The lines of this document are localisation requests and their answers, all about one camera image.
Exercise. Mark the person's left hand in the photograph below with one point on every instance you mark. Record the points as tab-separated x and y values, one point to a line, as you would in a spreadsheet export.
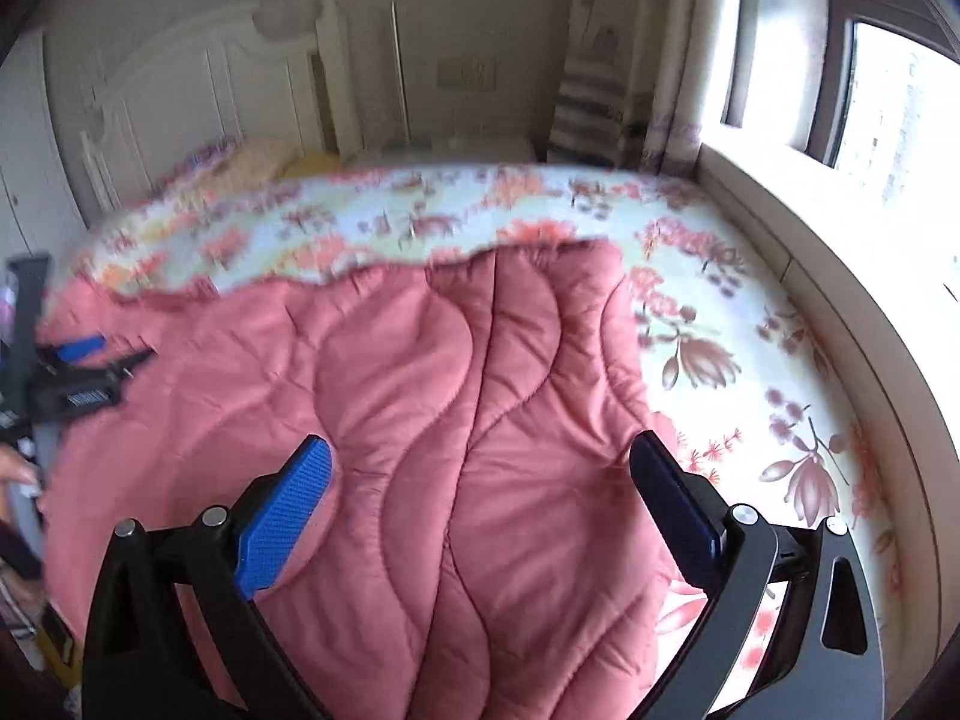
19	466

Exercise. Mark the pale yellow pillow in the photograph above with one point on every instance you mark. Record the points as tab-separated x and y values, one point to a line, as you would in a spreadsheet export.
259	161

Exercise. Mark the beige window sill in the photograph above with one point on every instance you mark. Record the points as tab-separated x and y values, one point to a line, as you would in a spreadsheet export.
847	277

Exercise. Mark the grey metal post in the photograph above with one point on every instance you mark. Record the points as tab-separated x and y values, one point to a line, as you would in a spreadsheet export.
28	300

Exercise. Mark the white wooden headboard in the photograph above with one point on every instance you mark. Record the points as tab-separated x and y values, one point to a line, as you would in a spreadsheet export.
210	90

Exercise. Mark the beige wall socket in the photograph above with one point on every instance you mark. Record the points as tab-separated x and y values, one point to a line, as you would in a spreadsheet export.
466	72

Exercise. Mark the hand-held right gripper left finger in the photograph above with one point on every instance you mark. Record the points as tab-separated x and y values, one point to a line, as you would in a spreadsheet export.
289	517

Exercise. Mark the floral bed sheet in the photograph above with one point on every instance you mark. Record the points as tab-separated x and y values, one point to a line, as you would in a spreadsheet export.
735	315

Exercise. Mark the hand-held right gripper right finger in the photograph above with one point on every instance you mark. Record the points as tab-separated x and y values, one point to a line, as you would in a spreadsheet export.
679	517

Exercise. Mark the white wardrobe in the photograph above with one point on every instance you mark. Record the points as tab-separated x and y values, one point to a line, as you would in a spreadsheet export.
34	150

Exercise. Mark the dark framed window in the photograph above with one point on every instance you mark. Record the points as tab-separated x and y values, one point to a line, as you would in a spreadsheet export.
862	75

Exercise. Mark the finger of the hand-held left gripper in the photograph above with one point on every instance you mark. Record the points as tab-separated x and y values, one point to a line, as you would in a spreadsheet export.
79	349
135	364

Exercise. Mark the pink quilted jacket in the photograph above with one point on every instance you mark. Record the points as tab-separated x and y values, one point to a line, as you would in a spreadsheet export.
420	465

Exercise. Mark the purple patterned pillow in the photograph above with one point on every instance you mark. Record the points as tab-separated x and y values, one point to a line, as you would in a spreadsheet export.
202	157

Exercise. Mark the printed curtain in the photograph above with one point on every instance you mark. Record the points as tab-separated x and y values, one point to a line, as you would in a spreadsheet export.
645	67

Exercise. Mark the yellow cloth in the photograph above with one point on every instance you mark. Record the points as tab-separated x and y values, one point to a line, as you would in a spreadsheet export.
315	163

